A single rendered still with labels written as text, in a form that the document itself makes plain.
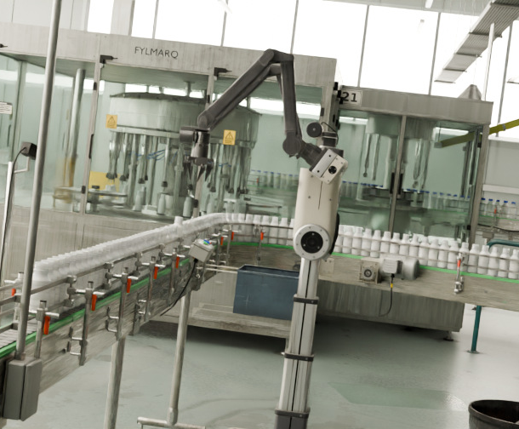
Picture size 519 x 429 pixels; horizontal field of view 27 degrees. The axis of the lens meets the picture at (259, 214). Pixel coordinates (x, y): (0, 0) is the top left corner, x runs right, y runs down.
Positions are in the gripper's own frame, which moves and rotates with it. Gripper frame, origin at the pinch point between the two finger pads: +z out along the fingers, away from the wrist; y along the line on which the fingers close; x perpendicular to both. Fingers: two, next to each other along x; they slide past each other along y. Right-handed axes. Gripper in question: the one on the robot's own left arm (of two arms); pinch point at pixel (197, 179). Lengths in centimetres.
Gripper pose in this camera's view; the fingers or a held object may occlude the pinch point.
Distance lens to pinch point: 448.9
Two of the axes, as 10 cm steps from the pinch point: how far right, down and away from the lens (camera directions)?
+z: -1.2, 9.9, 0.5
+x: 1.0, -0.3, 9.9
